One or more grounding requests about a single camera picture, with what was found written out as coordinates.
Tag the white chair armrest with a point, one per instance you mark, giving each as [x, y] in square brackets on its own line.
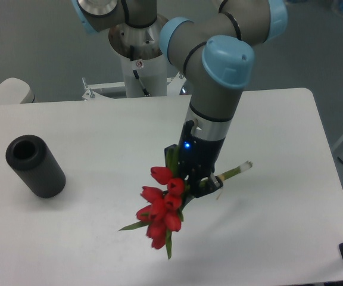
[15, 91]

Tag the black cylindrical vase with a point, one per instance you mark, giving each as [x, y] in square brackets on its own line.
[31, 159]

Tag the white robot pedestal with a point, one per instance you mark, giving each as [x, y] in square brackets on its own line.
[143, 66]

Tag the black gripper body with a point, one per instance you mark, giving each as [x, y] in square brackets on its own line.
[197, 157]

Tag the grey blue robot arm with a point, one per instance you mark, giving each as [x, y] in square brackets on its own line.
[216, 56]

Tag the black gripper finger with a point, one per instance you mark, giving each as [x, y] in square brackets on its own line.
[206, 186]
[171, 154]

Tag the red tulip bouquet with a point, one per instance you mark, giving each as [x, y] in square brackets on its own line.
[164, 213]

